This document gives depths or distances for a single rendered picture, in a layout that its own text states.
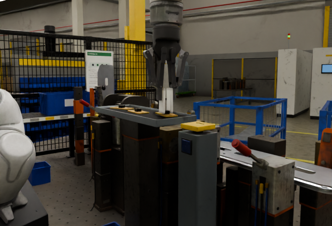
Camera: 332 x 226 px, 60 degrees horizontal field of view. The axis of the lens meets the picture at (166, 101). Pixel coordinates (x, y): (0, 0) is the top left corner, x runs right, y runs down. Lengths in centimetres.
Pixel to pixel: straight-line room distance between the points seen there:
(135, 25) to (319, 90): 724
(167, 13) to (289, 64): 843
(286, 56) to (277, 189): 846
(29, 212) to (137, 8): 174
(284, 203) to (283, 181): 6
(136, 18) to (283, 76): 714
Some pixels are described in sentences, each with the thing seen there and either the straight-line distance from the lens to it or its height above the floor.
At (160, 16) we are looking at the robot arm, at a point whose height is 143.
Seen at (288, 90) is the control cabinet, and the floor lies 82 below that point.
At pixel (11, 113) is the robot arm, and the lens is 113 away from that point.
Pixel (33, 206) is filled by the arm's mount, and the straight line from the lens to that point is 125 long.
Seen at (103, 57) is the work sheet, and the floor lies 140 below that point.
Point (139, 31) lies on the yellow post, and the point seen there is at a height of 162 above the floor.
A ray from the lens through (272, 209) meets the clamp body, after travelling 78.
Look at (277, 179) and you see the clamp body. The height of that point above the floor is 103.
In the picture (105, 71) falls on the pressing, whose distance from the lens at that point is 191.
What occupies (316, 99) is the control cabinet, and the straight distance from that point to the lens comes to 907.
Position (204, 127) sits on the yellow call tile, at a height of 116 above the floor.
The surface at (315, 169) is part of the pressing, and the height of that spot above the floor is 100.
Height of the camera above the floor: 128
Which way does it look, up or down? 5 degrees down
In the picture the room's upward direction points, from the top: straight up
